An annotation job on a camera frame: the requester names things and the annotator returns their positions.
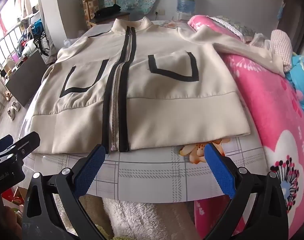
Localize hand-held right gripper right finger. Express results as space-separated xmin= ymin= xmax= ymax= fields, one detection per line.
xmin=203 ymin=142 xmax=290 ymax=240

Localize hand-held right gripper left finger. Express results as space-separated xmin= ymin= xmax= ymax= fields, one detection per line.
xmin=22 ymin=144 xmax=110 ymax=240

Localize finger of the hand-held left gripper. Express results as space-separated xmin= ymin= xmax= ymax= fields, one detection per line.
xmin=0 ymin=134 xmax=14 ymax=157
xmin=0 ymin=132 xmax=41 ymax=167

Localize cream zip jacket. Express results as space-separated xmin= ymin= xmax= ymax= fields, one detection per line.
xmin=29 ymin=16 xmax=286 ymax=154

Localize red box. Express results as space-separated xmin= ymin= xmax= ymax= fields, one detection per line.
xmin=2 ymin=187 xmax=27 ymax=205

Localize pale slippers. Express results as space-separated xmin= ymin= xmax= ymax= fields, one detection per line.
xmin=3 ymin=91 xmax=21 ymax=120

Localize dark flat board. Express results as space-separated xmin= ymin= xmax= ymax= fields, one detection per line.
xmin=5 ymin=49 xmax=51 ymax=107

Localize pink floral blanket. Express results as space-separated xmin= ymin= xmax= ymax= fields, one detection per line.
xmin=187 ymin=15 xmax=304 ymax=240

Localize spoked wheel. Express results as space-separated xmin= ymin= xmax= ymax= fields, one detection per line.
xmin=38 ymin=31 xmax=55 ymax=57

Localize blue bag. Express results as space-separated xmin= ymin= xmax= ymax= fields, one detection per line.
xmin=32 ymin=19 xmax=46 ymax=39

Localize clear plastic bag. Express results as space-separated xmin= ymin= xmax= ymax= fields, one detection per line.
xmin=249 ymin=33 xmax=272 ymax=50

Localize white hanging garment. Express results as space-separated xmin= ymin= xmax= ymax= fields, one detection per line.
xmin=16 ymin=0 xmax=40 ymax=15

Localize pink checked cloth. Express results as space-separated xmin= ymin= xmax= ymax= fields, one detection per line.
xmin=269 ymin=29 xmax=292 ymax=72

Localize wooden chair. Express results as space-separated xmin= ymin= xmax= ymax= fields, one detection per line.
xmin=82 ymin=0 xmax=131 ymax=29

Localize grey lace-trimmed pillow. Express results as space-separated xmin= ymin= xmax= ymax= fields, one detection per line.
xmin=209 ymin=16 xmax=257 ymax=40

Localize black cloth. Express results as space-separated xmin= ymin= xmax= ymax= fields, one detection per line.
xmin=95 ymin=4 xmax=122 ymax=18

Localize blue water jug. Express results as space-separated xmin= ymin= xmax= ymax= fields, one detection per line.
xmin=177 ymin=0 xmax=197 ymax=20

